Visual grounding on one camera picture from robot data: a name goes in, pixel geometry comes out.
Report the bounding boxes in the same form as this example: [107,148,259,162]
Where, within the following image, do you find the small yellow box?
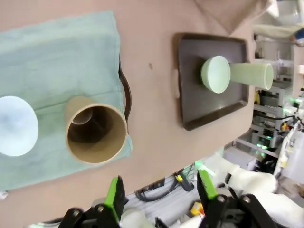
[189,201,205,217]

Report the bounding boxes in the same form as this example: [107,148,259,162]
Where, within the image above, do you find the green cloth mat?
[0,10,133,200]

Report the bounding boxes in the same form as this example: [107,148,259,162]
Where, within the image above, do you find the yellow black connector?
[174,173,194,192]

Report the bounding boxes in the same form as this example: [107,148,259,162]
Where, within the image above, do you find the light green bowl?
[200,55,232,94]

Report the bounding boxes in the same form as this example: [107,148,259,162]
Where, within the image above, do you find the light green tall cup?
[228,62,275,91]

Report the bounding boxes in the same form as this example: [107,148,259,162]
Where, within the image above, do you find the grey cable loop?
[134,179,178,203]

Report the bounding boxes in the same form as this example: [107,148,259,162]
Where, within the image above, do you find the light blue bowl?
[0,95,39,157]

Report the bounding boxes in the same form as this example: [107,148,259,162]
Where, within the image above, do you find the brown tall cup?
[64,95,129,165]

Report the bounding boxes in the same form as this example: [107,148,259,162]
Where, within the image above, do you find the metal equipment rack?
[250,23,304,159]

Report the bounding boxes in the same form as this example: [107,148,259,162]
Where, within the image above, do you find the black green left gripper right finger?
[196,169,279,228]

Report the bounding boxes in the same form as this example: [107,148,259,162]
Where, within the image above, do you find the dark brown plastic tray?
[117,60,133,121]
[172,32,250,132]

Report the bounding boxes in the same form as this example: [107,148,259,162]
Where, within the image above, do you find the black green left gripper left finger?
[60,175,130,228]

